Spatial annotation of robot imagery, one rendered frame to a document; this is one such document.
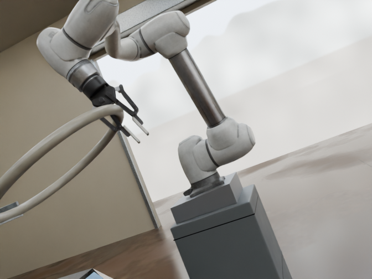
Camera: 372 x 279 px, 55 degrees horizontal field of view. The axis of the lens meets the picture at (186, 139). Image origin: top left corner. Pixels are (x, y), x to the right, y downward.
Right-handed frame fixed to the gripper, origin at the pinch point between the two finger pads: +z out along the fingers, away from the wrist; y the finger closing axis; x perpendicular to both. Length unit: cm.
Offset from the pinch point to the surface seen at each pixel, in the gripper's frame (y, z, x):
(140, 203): 36, 9, -520
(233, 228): -6, 53, -53
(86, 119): 8.9, -7.0, 19.9
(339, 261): -51, 138, -137
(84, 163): 19.3, -7.6, -21.2
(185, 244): 14, 44, -62
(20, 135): 111, -238, -568
